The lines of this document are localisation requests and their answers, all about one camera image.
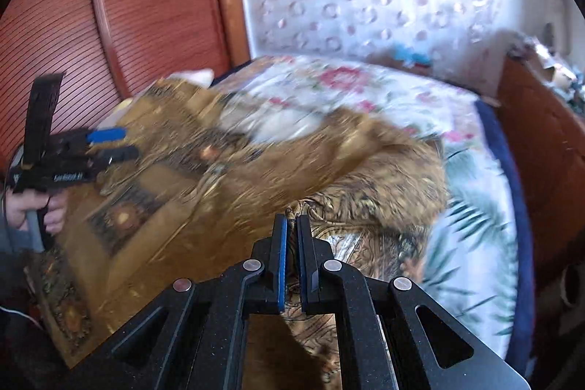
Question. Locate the wooden headboard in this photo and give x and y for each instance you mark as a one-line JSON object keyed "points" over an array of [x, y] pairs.
{"points": [[151, 6]]}

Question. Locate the golden paisley cloth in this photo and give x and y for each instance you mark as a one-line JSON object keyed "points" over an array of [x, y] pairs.
{"points": [[183, 198]]}

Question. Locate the person's left forearm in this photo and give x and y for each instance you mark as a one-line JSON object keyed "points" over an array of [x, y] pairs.
{"points": [[11, 241]]}

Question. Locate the blue tissue box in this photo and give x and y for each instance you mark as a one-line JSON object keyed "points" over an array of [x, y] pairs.
{"points": [[413, 56]]}

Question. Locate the floral palm leaf bedsheet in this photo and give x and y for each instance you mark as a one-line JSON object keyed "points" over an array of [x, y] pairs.
{"points": [[466, 234]]}

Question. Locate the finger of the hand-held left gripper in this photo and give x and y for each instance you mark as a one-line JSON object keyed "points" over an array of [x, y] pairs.
{"points": [[121, 154], [107, 135]]}

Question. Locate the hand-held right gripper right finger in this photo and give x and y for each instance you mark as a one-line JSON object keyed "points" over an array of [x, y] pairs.
{"points": [[302, 271]]}

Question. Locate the brown wooden cabinet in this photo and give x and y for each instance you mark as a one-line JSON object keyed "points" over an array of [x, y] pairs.
{"points": [[539, 143]]}

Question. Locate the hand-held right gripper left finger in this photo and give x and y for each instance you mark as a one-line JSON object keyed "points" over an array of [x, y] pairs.
{"points": [[282, 262]]}

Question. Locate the person's left hand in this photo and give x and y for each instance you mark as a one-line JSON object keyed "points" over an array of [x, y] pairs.
{"points": [[16, 212]]}

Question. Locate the cream pillow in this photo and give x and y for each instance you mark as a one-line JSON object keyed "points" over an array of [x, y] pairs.
{"points": [[196, 77]]}

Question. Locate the open cardboard box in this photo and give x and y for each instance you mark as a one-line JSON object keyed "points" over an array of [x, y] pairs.
{"points": [[546, 65]]}

